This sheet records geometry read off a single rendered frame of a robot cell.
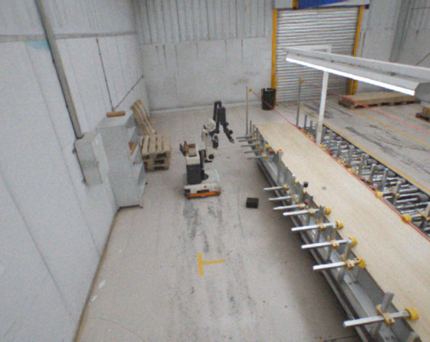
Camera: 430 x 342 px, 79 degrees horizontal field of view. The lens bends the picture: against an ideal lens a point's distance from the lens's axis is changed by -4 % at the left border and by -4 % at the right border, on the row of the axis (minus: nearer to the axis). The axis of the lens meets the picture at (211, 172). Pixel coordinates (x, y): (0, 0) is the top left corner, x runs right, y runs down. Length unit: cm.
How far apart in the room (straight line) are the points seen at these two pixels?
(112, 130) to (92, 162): 92
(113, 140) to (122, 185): 81
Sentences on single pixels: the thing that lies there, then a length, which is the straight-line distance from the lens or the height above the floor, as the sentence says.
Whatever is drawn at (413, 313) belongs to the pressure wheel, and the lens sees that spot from 244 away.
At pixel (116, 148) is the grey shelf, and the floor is 118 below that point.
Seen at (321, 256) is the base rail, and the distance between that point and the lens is 298.
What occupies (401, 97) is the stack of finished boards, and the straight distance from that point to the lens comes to 1182.
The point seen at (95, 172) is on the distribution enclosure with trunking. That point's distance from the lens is 375.
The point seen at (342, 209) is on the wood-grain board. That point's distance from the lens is 333.
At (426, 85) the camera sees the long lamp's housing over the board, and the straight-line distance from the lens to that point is 225.
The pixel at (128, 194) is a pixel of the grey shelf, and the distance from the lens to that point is 491.
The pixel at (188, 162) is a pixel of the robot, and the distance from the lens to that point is 468.
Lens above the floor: 275
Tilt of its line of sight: 28 degrees down
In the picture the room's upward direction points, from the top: 4 degrees counter-clockwise
